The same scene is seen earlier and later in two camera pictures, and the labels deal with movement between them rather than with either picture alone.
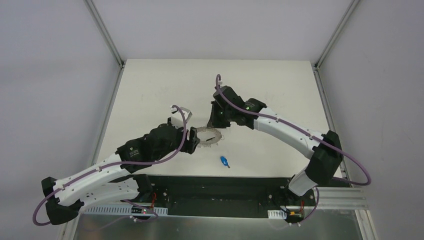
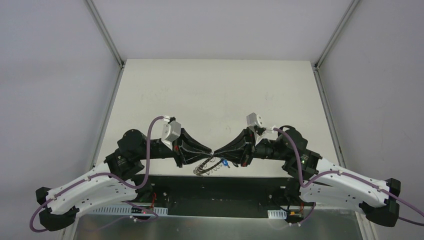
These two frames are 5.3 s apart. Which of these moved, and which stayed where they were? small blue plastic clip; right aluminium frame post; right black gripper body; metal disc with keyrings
Moved: metal disc with keyrings; right black gripper body
Stayed: small blue plastic clip; right aluminium frame post
